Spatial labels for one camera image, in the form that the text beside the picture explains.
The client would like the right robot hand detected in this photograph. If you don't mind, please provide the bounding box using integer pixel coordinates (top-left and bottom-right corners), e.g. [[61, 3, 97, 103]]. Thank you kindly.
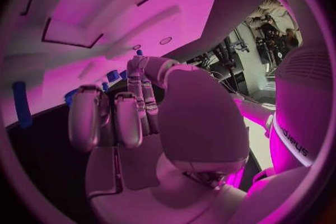
[[67, 55, 251, 224]]

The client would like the white task board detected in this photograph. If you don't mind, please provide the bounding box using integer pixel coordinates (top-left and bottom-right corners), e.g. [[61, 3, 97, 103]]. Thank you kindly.
[[3, 0, 231, 129]]

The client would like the long blue cylinder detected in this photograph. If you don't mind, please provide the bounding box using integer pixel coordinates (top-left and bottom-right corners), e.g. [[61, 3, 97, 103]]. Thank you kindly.
[[12, 80, 34, 129]]

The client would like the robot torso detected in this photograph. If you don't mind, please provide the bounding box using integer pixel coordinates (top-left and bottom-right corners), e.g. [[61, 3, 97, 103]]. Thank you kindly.
[[267, 46, 330, 169]]

